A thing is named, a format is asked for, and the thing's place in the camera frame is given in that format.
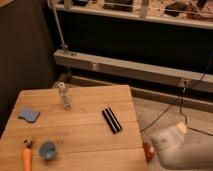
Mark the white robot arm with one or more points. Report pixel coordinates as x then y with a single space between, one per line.
174 154

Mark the small blue cup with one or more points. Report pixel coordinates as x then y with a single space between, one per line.
47 150

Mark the orange ceramic bowl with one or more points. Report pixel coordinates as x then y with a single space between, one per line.
149 151

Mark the metal support rod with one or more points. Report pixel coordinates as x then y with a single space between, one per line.
64 46

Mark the metal shelf rail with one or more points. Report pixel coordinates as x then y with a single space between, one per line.
135 70

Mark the black striped rectangular block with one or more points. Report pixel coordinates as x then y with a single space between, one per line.
111 120

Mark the blue sponge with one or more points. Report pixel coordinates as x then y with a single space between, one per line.
29 115

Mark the orange toy carrot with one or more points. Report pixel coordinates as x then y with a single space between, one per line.
27 156

